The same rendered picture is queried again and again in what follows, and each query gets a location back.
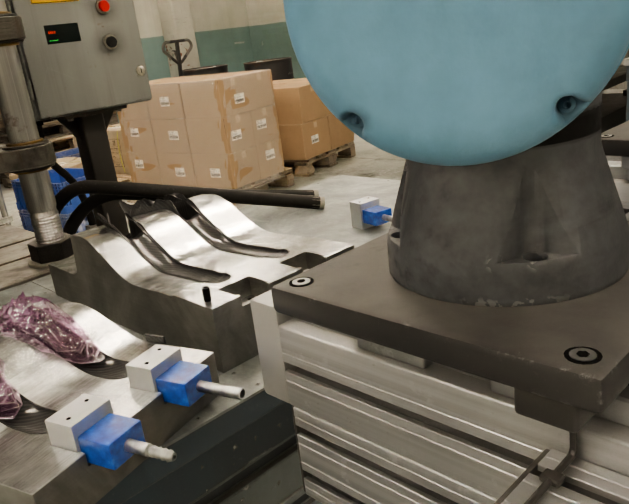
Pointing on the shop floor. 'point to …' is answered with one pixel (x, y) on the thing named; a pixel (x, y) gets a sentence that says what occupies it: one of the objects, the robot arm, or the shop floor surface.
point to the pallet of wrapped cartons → (207, 132)
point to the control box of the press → (83, 78)
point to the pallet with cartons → (309, 128)
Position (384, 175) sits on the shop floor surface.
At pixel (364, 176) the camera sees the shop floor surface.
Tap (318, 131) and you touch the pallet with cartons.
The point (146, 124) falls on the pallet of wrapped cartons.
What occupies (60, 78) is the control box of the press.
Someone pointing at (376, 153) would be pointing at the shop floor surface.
